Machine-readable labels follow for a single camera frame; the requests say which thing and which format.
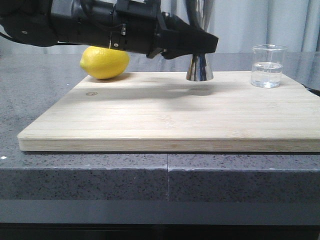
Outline grey curtain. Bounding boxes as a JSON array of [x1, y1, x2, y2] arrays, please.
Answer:
[[0, 0, 320, 54]]

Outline glass beaker with liquid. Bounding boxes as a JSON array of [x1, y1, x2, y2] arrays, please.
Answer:
[[250, 44, 288, 89]]

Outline wooden cutting board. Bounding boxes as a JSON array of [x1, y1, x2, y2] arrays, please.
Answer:
[[17, 71, 320, 153]]

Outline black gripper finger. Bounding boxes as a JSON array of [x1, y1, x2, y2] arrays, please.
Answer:
[[157, 12, 219, 60]]

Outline steel double jigger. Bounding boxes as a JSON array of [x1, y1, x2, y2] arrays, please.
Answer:
[[184, 0, 215, 82]]

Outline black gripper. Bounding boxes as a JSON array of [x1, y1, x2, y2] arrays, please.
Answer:
[[49, 0, 166, 59]]

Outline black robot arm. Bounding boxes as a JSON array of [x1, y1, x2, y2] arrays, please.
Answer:
[[0, 0, 218, 60]]

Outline yellow lemon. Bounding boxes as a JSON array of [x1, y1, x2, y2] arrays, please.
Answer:
[[79, 46, 130, 80]]

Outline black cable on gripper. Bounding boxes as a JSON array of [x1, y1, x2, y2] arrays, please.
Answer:
[[184, 0, 203, 31]]

